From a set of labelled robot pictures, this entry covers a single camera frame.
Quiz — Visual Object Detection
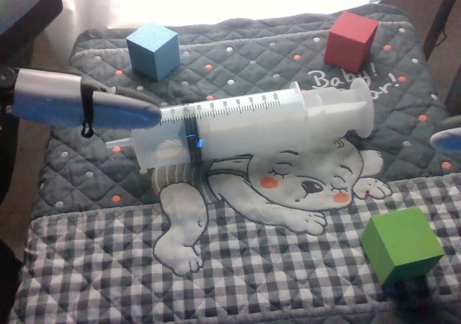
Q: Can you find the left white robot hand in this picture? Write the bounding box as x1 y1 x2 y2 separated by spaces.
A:
0 0 162 140

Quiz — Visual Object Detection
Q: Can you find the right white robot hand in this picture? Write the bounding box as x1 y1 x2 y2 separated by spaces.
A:
429 114 461 155

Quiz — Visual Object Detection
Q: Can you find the large clear plastic syringe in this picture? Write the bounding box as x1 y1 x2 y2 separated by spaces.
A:
105 77 375 171

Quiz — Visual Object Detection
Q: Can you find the blue foam cube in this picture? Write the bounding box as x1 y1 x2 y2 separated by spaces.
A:
125 22 180 83

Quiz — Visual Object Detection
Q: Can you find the green foam cube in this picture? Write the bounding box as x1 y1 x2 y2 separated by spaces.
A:
359 206 446 287

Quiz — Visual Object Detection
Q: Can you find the dark slanted pole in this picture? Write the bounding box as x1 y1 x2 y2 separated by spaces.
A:
420 0 461 63

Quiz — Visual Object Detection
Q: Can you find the red foam cube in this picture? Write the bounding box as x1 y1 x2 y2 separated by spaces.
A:
323 11 380 74

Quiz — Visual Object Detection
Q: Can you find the grey quilt with printed bear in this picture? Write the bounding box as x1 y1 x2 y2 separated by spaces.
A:
6 2 461 324

